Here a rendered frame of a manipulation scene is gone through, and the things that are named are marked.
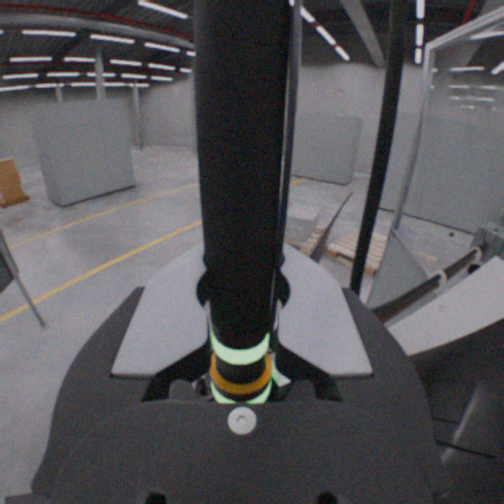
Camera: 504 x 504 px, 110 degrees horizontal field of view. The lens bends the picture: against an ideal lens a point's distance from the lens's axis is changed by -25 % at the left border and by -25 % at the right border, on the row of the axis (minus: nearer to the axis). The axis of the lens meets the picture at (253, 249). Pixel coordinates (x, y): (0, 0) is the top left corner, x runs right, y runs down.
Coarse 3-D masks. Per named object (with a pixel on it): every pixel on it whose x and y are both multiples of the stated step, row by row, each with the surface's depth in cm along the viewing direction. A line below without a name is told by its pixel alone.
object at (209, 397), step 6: (270, 354) 33; (204, 378) 34; (210, 378) 32; (198, 384) 33; (204, 384) 33; (210, 384) 30; (198, 390) 31; (204, 390) 32; (210, 390) 30; (198, 396) 30; (204, 396) 29; (210, 396) 28
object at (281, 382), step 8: (272, 360) 19; (280, 376) 17; (272, 384) 18; (280, 384) 17; (288, 384) 17; (272, 392) 18; (280, 392) 17; (288, 392) 18; (272, 400) 18; (280, 400) 18
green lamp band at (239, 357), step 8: (216, 344) 13; (264, 344) 13; (224, 352) 12; (232, 352) 12; (240, 352) 12; (248, 352) 12; (256, 352) 13; (232, 360) 13; (240, 360) 12; (248, 360) 13
